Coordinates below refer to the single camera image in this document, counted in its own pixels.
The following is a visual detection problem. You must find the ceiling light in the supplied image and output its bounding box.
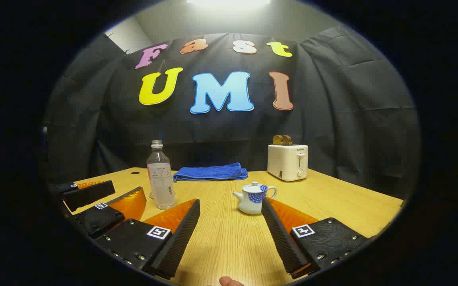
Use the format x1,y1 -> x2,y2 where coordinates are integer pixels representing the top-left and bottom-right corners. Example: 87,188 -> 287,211
185,0 -> 271,10

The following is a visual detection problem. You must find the clear plastic water bottle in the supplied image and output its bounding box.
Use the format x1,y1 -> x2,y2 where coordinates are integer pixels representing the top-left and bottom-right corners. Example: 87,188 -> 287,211
147,140 -> 177,210

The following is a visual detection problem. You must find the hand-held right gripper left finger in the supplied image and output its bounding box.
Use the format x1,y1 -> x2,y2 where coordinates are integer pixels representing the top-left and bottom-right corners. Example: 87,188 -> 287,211
94,199 -> 200,278

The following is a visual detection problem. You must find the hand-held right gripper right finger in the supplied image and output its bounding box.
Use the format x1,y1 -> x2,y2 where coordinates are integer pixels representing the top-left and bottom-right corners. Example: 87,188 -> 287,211
261,197 -> 369,278

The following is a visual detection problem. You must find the black backdrop cloth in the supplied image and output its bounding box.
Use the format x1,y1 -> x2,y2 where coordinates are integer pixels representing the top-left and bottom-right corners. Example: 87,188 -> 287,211
44,25 -> 420,199

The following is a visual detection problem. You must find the blue folded towel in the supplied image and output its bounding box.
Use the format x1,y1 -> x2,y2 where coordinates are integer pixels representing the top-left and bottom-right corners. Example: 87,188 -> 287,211
173,162 -> 248,183

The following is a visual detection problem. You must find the cream white toaster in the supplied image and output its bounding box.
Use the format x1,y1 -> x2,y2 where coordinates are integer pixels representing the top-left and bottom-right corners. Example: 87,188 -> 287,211
268,144 -> 309,182

